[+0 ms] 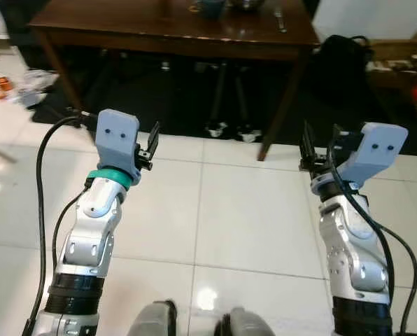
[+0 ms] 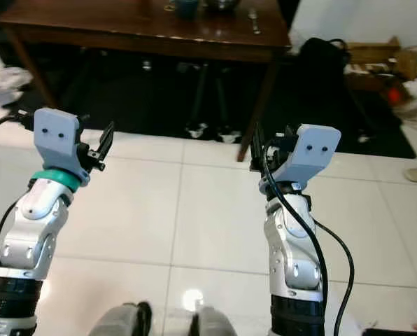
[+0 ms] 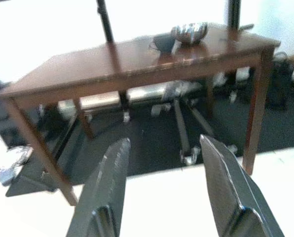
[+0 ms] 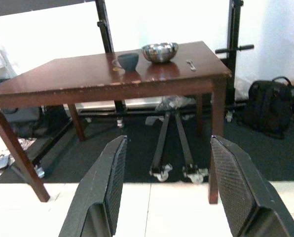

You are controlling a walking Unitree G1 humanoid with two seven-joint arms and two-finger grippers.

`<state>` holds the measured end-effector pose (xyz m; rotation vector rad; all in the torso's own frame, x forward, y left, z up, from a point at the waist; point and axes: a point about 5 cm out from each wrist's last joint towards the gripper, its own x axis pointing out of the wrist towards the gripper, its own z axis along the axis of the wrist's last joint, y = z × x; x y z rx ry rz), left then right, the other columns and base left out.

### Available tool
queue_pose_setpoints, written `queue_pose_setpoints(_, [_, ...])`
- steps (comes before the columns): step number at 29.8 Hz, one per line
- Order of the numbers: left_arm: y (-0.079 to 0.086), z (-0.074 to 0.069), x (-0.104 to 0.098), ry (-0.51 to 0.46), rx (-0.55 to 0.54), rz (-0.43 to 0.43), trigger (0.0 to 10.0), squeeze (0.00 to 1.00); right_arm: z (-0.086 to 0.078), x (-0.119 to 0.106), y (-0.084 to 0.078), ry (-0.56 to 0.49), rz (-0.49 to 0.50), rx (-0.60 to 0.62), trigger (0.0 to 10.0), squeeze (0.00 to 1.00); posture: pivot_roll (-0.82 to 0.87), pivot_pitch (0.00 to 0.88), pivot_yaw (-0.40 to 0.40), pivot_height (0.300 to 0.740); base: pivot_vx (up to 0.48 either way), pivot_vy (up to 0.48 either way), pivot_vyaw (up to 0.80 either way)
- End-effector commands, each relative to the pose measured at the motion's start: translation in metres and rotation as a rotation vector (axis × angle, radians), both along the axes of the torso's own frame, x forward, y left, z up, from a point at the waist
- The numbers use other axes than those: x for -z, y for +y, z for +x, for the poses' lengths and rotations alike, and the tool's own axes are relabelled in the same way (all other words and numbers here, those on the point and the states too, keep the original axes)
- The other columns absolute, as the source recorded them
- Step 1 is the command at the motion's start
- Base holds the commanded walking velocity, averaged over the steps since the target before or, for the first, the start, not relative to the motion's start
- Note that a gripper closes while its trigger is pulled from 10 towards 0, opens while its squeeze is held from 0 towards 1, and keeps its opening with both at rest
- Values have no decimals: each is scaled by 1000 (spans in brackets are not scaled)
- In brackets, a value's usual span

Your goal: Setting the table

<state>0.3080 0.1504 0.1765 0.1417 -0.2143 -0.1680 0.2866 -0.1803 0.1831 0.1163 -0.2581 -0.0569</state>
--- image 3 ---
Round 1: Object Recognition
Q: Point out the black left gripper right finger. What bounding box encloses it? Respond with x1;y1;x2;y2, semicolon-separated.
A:
199;134;286;237

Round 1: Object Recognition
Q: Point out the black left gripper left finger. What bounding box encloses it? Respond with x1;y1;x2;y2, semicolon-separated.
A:
65;137;132;237

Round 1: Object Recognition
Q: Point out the dark blue cup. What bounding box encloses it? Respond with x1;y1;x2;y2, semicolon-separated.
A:
149;34;176;53

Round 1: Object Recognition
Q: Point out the black floor rug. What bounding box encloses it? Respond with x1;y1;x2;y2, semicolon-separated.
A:
5;81;294;198

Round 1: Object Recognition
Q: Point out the grey office chair base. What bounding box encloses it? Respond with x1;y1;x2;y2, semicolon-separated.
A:
150;81;238;165

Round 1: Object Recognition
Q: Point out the blue white clutter pile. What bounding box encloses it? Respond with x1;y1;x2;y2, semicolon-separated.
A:
0;145;33;186

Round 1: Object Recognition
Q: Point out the black bag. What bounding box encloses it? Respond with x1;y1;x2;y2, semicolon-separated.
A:
267;51;294;109

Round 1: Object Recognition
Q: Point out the brown wooden table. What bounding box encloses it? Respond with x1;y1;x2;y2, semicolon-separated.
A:
0;24;282;207

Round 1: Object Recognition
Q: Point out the shiny steel bowl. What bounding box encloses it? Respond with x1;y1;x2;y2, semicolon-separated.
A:
171;22;209;45

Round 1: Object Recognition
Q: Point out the upright black stand pole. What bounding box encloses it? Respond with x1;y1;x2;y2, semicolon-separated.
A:
96;0;114;42

